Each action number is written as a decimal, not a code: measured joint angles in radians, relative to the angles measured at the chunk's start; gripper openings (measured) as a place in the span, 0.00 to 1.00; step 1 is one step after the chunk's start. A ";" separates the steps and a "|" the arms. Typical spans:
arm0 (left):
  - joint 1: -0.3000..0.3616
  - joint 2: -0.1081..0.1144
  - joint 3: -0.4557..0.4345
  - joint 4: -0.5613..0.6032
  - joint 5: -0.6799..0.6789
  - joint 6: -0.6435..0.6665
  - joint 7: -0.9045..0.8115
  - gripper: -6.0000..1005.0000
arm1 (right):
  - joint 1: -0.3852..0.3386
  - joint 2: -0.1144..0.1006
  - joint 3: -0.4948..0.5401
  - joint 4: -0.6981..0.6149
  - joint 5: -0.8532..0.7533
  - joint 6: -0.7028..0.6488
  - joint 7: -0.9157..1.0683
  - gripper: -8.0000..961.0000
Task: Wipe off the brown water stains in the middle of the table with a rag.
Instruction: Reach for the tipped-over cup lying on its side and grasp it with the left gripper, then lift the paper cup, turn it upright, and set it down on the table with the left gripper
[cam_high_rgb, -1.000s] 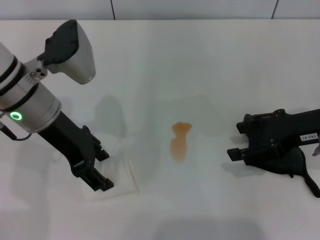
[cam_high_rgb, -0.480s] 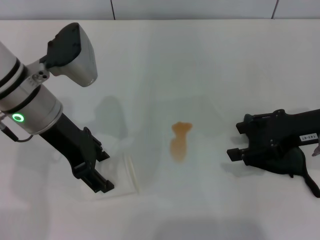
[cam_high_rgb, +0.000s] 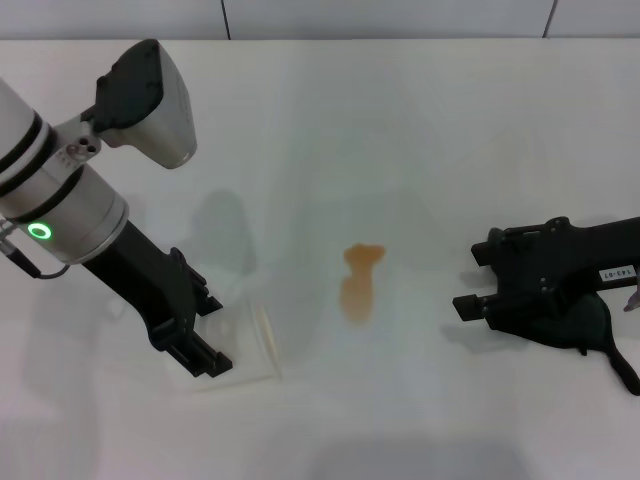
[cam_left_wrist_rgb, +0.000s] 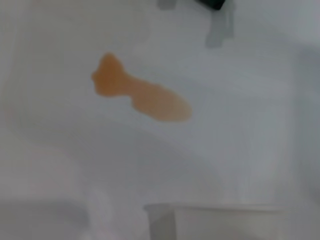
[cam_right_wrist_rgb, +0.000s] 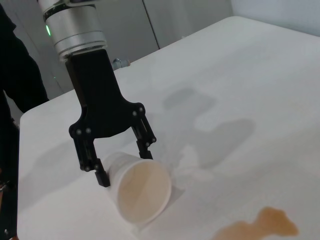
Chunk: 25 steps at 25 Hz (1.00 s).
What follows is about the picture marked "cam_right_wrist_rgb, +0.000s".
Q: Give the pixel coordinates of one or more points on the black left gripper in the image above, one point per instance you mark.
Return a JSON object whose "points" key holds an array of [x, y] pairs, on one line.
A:
{"points": [[97, 100]]}

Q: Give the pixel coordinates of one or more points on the white paper cup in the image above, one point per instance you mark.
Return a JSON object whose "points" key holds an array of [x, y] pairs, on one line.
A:
{"points": [[142, 190]]}

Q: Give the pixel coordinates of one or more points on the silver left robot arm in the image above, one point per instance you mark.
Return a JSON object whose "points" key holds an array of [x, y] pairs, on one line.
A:
{"points": [[75, 25]]}

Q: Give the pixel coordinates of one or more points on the brown water stain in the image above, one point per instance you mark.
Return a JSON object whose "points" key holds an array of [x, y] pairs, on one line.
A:
{"points": [[272, 222]]}

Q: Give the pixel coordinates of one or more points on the person in dark clothing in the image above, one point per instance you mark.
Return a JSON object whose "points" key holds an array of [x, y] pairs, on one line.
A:
{"points": [[17, 62]]}

